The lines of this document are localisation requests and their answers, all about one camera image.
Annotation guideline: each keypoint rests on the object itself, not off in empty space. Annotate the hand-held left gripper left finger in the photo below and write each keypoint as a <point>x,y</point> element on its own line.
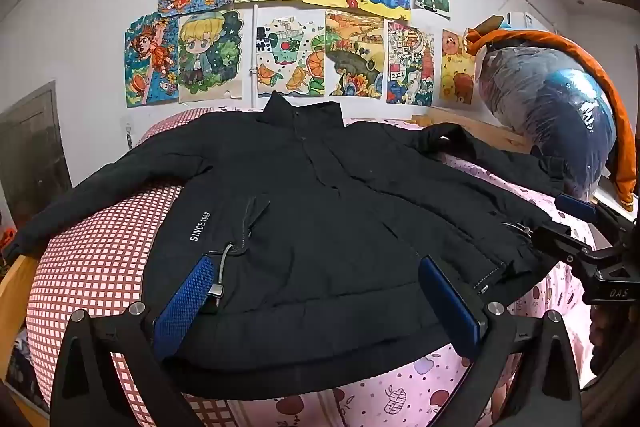
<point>182,302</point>

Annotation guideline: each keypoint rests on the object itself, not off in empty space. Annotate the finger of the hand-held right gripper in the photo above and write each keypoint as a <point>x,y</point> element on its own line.
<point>575,206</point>
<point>560,241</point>

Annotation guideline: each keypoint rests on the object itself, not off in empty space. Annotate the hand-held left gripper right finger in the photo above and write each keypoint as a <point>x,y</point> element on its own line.
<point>452,307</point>

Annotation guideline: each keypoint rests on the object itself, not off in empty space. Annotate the black padded jacket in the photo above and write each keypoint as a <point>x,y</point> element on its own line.
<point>325,217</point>

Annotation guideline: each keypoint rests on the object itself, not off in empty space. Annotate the pink fruit print bed sheet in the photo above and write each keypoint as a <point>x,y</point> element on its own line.
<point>400,399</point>

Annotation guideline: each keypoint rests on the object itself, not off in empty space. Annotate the red checkered quilt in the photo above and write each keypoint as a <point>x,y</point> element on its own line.
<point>90,232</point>

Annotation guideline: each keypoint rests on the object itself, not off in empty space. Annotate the orange cloth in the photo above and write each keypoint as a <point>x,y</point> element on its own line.
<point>600,62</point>

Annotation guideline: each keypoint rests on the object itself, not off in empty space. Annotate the yellow bears drawing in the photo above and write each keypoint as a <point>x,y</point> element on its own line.
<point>457,67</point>

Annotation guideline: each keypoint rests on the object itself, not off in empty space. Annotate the dark wooden door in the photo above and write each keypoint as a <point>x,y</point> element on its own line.
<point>35,157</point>

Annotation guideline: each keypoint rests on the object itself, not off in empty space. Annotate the red tower collage drawing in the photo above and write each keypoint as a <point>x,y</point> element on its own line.
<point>410,64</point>

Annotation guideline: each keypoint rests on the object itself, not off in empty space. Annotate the orange dress girl blue drawing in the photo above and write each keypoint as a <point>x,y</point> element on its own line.
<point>150,62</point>

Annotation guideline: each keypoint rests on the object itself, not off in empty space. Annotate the blond child cap drawing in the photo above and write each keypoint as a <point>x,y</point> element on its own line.
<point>207,54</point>

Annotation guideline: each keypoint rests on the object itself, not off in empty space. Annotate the orange landscape drawing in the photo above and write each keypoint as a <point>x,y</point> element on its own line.
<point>355,54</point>

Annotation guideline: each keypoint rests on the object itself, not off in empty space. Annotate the oranges and boat drawing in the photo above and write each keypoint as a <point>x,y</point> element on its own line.
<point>292,57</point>

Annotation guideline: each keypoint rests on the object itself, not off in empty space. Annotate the wooden bed frame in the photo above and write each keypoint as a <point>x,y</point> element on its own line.
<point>480,127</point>

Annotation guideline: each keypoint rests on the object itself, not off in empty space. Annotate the white wall socket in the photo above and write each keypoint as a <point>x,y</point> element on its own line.
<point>129,130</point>

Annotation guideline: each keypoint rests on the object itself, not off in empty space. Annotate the white wall pipe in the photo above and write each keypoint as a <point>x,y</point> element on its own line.
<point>256,52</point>

